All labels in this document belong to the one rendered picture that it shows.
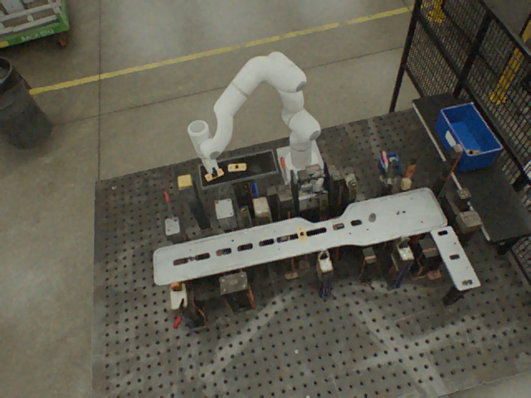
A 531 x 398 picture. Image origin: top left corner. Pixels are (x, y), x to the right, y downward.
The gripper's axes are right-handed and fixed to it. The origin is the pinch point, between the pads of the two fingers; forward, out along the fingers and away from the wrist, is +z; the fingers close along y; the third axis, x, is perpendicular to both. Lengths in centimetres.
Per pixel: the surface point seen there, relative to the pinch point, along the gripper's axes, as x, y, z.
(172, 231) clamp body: -29.4, 12.2, 12.5
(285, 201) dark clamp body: 24.6, 25.1, 12.2
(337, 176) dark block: 51, 28, 7
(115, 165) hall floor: -60, -141, 119
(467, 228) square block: 88, 77, 14
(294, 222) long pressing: 24.3, 34.0, 18.5
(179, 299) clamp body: -38, 45, 12
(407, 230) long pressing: 67, 64, 19
